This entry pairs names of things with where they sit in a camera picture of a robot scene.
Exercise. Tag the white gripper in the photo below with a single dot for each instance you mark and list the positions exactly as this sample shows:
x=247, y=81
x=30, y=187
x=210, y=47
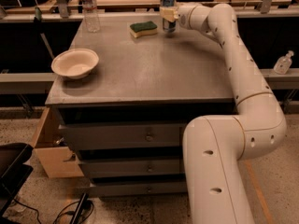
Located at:
x=184, y=18

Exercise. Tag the redbull can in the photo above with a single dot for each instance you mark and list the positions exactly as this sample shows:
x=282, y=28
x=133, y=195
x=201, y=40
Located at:
x=168, y=26

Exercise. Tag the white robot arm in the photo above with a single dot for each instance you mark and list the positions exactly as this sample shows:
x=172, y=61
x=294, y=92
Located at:
x=212, y=145

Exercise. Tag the green yellow sponge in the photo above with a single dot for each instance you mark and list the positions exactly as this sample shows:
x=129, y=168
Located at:
x=143, y=28

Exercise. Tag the clear plastic water bottle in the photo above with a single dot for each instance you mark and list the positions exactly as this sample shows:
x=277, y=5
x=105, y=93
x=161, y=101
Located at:
x=89, y=10

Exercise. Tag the white bowl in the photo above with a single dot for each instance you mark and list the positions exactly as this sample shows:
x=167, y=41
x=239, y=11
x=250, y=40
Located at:
x=75, y=63

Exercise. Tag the grey drawer cabinet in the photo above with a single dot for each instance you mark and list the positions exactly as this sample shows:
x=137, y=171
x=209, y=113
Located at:
x=162, y=78

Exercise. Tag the clear sanitizer bottle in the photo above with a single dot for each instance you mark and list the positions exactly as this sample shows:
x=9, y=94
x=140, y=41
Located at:
x=284, y=63

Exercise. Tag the top grey drawer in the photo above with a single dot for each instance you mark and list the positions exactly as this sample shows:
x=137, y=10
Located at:
x=113, y=136

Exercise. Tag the grey drawer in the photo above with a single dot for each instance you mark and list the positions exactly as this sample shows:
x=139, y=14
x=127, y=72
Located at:
x=151, y=187
x=131, y=167
x=113, y=136

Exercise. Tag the middle grey drawer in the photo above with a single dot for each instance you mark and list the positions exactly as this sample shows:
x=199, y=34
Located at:
x=131, y=167

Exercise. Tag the bottom grey drawer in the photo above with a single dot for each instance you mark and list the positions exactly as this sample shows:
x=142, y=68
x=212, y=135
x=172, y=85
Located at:
x=151, y=187

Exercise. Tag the light wooden box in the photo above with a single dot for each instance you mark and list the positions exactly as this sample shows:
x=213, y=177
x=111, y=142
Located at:
x=56, y=158

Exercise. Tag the black chair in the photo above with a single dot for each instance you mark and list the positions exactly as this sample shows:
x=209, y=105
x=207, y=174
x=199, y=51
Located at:
x=13, y=173

